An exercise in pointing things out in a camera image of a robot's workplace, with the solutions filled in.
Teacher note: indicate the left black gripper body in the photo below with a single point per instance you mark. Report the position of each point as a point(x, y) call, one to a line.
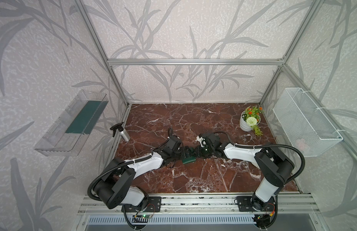
point(173, 156)

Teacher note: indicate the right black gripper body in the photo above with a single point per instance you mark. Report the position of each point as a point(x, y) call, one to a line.
point(206, 152)

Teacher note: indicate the green jewelry box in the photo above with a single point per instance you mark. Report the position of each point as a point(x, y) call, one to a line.
point(188, 160)

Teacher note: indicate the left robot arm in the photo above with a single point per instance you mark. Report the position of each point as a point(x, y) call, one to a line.
point(114, 185)

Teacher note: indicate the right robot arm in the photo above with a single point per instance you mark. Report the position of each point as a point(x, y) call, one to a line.
point(275, 166)

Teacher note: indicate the potted flower plant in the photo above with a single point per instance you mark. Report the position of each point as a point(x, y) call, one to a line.
point(250, 119)

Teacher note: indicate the black trigger spray bottle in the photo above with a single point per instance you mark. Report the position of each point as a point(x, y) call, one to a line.
point(118, 128)

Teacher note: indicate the green pad in shelf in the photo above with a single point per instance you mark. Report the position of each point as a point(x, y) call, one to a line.
point(87, 118)

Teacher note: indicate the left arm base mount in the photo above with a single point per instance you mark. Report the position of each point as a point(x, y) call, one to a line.
point(149, 204)

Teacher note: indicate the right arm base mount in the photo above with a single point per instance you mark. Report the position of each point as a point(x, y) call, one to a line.
point(250, 203)

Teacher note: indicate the white wire mesh basket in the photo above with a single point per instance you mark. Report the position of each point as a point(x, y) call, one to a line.
point(306, 126)

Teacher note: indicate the aluminium frame rail front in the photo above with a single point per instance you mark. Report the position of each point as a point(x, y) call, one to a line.
point(208, 203)

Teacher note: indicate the clear acrylic wall shelf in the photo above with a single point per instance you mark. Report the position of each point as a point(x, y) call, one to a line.
point(69, 133)

